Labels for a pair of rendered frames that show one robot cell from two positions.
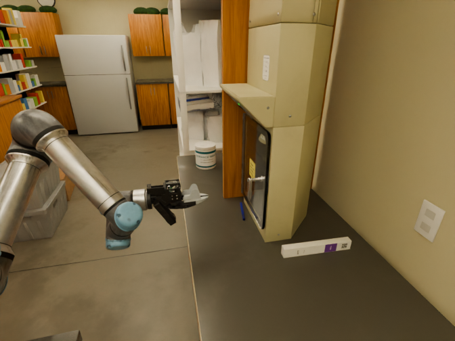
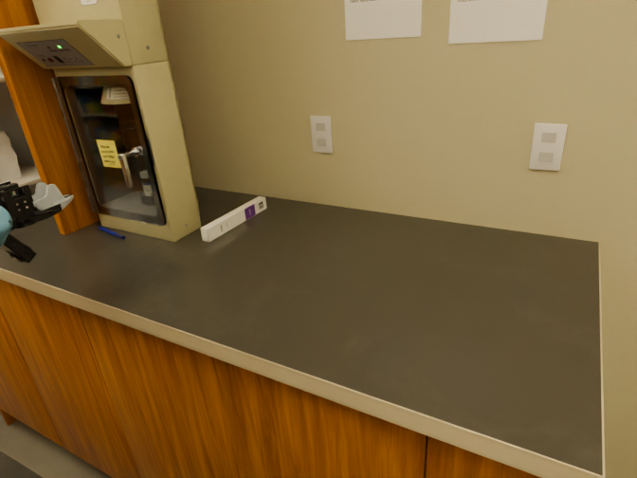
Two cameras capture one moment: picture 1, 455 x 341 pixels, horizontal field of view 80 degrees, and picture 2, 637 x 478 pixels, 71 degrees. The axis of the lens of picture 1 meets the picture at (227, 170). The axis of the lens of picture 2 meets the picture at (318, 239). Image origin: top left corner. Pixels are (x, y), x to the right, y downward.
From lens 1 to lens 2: 0.50 m
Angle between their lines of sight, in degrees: 42
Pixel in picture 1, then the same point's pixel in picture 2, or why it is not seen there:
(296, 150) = (169, 97)
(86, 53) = not seen: outside the picture
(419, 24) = not seen: outside the picture
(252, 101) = (96, 27)
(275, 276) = (216, 256)
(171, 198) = (17, 209)
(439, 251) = (339, 157)
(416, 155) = (286, 75)
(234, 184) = (74, 206)
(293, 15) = not seen: outside the picture
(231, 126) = (35, 106)
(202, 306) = (157, 316)
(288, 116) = (146, 47)
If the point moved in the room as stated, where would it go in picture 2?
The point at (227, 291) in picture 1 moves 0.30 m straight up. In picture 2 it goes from (174, 292) to (143, 165)
